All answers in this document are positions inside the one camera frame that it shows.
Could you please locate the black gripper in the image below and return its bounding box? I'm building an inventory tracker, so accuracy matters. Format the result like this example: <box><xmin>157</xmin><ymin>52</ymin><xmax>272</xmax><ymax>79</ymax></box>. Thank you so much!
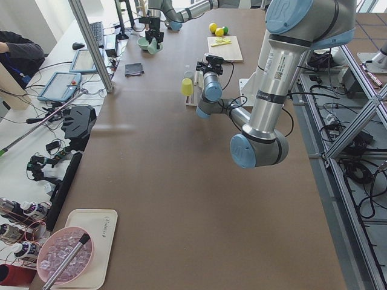
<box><xmin>145</xmin><ymin>17</ymin><xmax>164</xmax><ymax>42</ymax></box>
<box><xmin>195</xmin><ymin>62</ymin><xmax>223</xmax><ymax>76</ymax></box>

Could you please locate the green cup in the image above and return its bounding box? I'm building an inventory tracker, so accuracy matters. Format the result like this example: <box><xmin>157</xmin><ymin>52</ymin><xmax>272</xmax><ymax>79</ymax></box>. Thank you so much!
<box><xmin>147</xmin><ymin>38</ymin><xmax>163</xmax><ymax>55</ymax></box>

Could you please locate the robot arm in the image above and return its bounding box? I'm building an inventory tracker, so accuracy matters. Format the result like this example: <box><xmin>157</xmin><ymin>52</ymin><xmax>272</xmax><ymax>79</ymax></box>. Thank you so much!
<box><xmin>196</xmin><ymin>1</ymin><xmax>356</xmax><ymax>168</ymax></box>
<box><xmin>140</xmin><ymin>0</ymin><xmax>271</xmax><ymax>44</ymax></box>

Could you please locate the grey cup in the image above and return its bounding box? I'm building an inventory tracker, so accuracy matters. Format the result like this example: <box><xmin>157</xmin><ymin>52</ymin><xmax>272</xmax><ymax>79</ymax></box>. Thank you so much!
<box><xmin>184</xmin><ymin>71</ymin><xmax>194</xmax><ymax>82</ymax></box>

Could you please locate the yellow cup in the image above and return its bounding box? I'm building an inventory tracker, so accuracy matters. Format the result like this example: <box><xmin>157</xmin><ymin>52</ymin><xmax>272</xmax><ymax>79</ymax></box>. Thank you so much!
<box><xmin>181</xmin><ymin>78</ymin><xmax>194</xmax><ymax>96</ymax></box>

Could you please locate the green bowl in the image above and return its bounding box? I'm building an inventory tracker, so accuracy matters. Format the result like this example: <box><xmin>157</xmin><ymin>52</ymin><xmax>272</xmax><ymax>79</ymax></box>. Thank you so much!
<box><xmin>137</xmin><ymin>37</ymin><xmax>149</xmax><ymax>50</ymax></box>

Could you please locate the yellow plastic knife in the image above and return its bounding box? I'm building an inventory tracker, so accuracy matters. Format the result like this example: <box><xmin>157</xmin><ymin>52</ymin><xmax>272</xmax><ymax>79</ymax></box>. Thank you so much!
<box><xmin>210</xmin><ymin>42</ymin><xmax>232</xmax><ymax>47</ymax></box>

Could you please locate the wooden cutting board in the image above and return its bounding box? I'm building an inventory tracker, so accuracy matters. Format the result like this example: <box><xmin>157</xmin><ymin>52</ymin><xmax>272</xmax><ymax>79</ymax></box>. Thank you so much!
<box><xmin>207</xmin><ymin>36</ymin><xmax>243</xmax><ymax>62</ymax></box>

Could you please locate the yellow lemon lower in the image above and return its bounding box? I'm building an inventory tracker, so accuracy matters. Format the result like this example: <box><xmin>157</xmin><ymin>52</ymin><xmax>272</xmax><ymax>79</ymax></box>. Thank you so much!
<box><xmin>215</xmin><ymin>27</ymin><xmax>224</xmax><ymax>37</ymax></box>

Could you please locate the yellow lemon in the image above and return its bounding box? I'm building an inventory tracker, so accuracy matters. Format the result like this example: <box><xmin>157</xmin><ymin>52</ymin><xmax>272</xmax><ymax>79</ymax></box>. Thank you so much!
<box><xmin>209</xmin><ymin>22</ymin><xmax>218</xmax><ymax>33</ymax></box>
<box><xmin>215</xmin><ymin>27</ymin><xmax>224</xmax><ymax>37</ymax></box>

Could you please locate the yellow lemon upper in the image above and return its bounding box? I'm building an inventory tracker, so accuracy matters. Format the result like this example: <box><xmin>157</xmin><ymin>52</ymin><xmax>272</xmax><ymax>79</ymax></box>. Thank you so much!
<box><xmin>209</xmin><ymin>22</ymin><xmax>218</xmax><ymax>33</ymax></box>

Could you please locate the grey cloth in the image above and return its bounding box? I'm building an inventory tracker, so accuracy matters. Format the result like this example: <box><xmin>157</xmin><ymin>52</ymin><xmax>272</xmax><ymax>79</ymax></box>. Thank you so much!
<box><xmin>125</xmin><ymin>62</ymin><xmax>144</xmax><ymax>77</ymax></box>

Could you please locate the black keyboard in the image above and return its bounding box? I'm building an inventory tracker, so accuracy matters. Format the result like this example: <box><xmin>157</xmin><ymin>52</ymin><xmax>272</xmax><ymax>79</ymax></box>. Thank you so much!
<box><xmin>89</xmin><ymin>21</ymin><xmax>105</xmax><ymax>48</ymax></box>

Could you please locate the teach pendant far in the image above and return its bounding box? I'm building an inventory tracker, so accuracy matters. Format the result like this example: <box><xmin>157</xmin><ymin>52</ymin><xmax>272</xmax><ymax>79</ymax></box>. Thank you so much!
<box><xmin>69</xmin><ymin>50</ymin><xmax>97</xmax><ymax>74</ymax></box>

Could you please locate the teach pendant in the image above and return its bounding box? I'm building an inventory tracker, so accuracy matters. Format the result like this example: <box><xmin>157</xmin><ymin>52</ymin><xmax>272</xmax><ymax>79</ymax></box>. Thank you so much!
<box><xmin>69</xmin><ymin>50</ymin><xmax>97</xmax><ymax>74</ymax></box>
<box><xmin>37</xmin><ymin>72</ymin><xmax>82</xmax><ymax>102</ymax></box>

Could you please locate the black computer mouse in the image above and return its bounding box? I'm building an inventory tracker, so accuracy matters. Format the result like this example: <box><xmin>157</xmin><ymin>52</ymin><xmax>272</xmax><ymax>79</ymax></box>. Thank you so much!
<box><xmin>72</xmin><ymin>42</ymin><xmax>85</xmax><ymax>51</ymax></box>

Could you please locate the teach pendant near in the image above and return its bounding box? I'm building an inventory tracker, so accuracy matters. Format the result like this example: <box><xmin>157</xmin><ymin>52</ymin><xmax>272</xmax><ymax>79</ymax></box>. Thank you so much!
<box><xmin>37</xmin><ymin>72</ymin><xmax>82</xmax><ymax>102</ymax></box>

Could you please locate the black plastic stand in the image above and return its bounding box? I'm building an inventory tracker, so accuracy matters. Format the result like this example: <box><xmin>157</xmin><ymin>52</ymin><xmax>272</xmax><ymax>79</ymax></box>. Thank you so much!
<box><xmin>61</xmin><ymin>105</ymin><xmax>97</xmax><ymax>151</ymax></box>

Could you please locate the seated person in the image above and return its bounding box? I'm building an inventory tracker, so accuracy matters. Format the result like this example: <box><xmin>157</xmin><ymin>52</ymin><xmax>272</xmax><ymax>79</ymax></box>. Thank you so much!
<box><xmin>1</xmin><ymin>31</ymin><xmax>45</xmax><ymax>89</ymax></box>

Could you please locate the cream plastic tray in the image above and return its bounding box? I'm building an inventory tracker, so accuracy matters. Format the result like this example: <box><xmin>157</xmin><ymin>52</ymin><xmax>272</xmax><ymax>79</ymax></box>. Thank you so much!
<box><xmin>52</xmin><ymin>209</ymin><xmax>118</xmax><ymax>289</ymax></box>

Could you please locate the metal rod tool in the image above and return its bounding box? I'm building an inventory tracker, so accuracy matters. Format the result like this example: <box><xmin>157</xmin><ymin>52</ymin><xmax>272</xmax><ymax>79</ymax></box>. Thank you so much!
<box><xmin>42</xmin><ymin>233</ymin><xmax>90</xmax><ymax>290</ymax></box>

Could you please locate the pink bowl with ice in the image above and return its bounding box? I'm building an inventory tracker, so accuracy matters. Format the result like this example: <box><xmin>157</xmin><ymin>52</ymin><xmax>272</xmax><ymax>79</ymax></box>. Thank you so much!
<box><xmin>36</xmin><ymin>227</ymin><xmax>94</xmax><ymax>285</ymax></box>

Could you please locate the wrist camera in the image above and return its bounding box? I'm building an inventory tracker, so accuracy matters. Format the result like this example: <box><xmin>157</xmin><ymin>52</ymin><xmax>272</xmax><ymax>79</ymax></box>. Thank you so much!
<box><xmin>138</xmin><ymin>17</ymin><xmax>151</xmax><ymax>24</ymax></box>
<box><xmin>204</xmin><ymin>53</ymin><xmax>227</xmax><ymax>65</ymax></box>

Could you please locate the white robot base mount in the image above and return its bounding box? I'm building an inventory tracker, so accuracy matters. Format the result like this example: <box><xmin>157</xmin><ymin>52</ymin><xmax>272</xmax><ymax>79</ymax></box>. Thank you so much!
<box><xmin>238</xmin><ymin>77</ymin><xmax>258</xmax><ymax>107</ymax></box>

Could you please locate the white wire cup rack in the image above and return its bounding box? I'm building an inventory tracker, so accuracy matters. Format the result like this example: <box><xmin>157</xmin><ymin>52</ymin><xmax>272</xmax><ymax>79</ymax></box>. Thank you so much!
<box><xmin>186</xmin><ymin>66</ymin><xmax>203</xmax><ymax>106</ymax></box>

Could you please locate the aluminium frame post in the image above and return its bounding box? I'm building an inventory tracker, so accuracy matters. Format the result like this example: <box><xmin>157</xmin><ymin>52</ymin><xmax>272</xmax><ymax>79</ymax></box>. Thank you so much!
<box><xmin>68</xmin><ymin>0</ymin><xmax>114</xmax><ymax>93</ymax></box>

